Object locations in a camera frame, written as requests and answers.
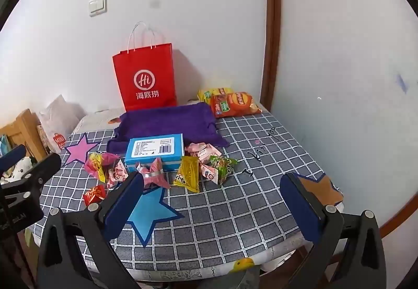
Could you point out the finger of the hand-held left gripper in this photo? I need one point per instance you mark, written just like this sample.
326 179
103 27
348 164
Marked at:
45 166
11 158

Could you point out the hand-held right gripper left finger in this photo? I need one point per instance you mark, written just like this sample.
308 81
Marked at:
119 210

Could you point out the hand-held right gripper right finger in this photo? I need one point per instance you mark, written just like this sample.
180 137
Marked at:
302 210

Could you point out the red candy packet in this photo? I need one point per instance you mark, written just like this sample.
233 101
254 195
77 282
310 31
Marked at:
94 196

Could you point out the pink round-print snack packet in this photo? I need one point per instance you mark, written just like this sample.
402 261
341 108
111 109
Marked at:
117 174

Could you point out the pink packet with silver band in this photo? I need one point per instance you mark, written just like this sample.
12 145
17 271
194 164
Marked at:
153 174

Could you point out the pink and yellow snack packet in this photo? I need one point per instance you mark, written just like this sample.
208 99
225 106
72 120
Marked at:
96 165

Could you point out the green snack packet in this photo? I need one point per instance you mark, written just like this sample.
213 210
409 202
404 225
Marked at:
223 166

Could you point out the small pink candy packet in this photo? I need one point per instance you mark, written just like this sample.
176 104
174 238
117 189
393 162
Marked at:
209 173

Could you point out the purple cloth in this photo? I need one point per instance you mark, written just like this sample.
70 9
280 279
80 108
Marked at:
169 119

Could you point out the orange star patch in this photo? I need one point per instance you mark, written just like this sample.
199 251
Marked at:
321 192

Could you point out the blue star patch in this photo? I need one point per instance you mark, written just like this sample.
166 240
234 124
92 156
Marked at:
150 214

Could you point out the wooden chair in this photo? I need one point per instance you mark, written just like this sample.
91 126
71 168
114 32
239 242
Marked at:
23 129

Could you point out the pink star patch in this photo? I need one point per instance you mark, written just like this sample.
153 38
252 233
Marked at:
78 150

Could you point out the white plastic bag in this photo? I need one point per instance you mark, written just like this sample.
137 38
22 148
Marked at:
62 119

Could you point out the grey checked tablecloth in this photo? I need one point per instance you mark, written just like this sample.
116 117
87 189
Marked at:
235 210

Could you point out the blue cardboard box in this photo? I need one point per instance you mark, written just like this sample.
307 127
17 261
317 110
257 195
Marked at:
153 147

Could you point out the orange chip bag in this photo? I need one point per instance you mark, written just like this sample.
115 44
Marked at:
235 103

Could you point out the yellow chip bag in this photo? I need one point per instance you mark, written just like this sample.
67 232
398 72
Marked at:
205 95

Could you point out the red paper bag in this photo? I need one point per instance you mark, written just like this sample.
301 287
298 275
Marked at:
147 60

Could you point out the white light switch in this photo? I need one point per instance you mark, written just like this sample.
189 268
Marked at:
98 5

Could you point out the brown wooden door frame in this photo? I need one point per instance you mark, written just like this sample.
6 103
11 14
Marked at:
271 31

